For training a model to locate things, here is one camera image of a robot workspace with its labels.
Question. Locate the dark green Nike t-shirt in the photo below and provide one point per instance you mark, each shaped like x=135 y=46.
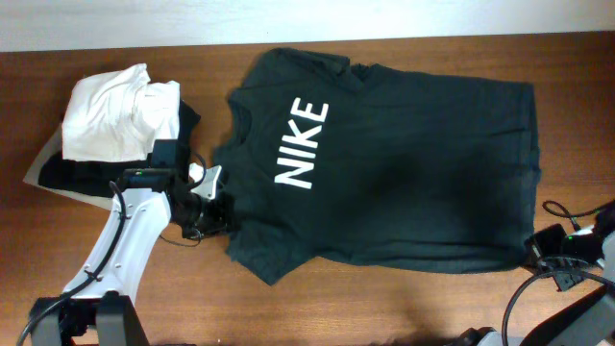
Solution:
x=368 y=165

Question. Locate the folded white t-shirt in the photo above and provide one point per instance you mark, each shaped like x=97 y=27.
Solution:
x=117 y=116

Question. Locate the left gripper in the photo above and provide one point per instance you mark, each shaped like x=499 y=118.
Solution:
x=224 y=218

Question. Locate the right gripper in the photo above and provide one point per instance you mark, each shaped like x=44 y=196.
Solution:
x=538 y=243

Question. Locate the folded beige garment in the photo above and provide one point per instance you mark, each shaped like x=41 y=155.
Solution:
x=50 y=148

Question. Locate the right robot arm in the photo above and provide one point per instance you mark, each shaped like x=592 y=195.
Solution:
x=590 y=319

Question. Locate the folded black garment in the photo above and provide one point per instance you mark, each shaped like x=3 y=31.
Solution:
x=92 y=178

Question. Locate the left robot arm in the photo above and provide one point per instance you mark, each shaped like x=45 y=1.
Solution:
x=145 y=201

